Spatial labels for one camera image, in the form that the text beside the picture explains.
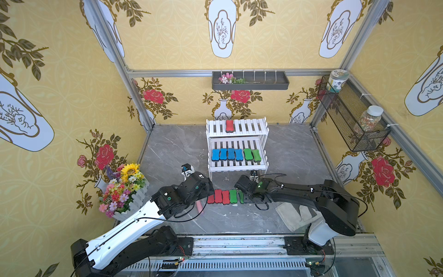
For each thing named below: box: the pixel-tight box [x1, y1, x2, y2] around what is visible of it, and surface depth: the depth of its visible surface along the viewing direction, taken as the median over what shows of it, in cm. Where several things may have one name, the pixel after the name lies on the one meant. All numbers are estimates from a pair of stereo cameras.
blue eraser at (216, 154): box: [211, 148, 220, 162], surface depth 91 cm
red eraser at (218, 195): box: [214, 189, 223, 204], surface depth 89 cm
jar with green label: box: [325, 69, 350, 93], surface depth 87 cm
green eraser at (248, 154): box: [243, 148, 254, 161], surface depth 90 cm
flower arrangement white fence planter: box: [94, 163, 150, 220], surface depth 76 cm
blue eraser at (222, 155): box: [219, 148, 228, 161], surface depth 90 cm
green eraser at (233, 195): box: [229, 189, 238, 204], surface depth 89 cm
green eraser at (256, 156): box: [252, 149, 262, 163], surface depth 89 cm
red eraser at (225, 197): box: [221, 190, 231, 205], surface depth 89 cm
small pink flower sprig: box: [218, 72, 248, 85], surface depth 89 cm
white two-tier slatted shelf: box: [205, 116, 270, 182], surface depth 87 cm
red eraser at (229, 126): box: [225, 120, 235, 133], surface depth 83 cm
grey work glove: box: [275, 201, 323, 232], surface depth 83 cm
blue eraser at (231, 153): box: [227, 147, 236, 160], surface depth 90 cm
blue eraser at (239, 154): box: [234, 148, 244, 162], surface depth 90 cm
